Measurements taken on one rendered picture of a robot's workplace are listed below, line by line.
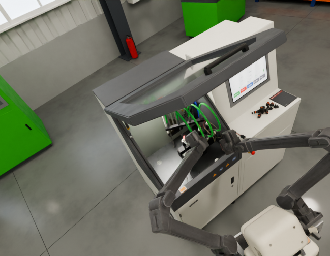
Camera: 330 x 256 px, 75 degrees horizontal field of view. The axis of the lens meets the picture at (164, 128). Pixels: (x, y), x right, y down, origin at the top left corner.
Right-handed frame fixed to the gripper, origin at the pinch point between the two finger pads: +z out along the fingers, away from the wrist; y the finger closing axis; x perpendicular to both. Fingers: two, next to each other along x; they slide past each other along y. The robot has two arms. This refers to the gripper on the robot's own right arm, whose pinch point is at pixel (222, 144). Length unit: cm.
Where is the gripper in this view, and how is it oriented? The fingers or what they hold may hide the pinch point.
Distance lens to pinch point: 143.7
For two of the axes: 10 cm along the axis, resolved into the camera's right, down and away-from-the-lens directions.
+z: -0.8, -0.1, 10.0
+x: -9.2, 3.8, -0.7
